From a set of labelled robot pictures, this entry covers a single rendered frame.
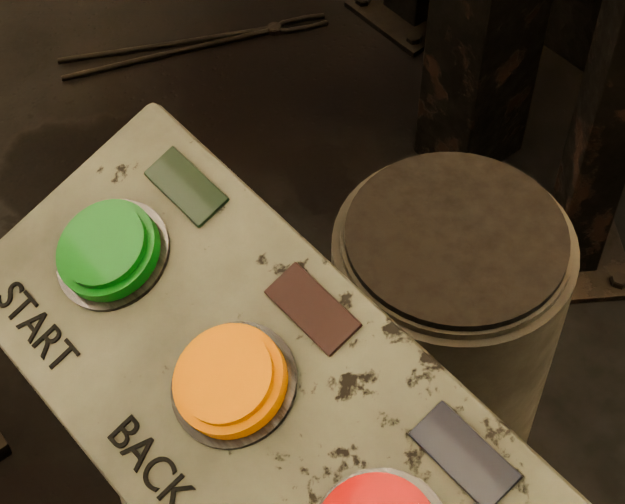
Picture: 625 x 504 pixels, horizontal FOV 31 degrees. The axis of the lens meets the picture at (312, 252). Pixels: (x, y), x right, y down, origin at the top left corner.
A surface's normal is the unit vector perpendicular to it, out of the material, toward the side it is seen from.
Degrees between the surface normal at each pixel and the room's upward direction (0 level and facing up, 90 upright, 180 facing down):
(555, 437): 0
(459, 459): 20
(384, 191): 0
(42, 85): 0
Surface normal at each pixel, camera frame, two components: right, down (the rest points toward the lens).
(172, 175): -0.26, -0.41
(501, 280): 0.00, -0.62
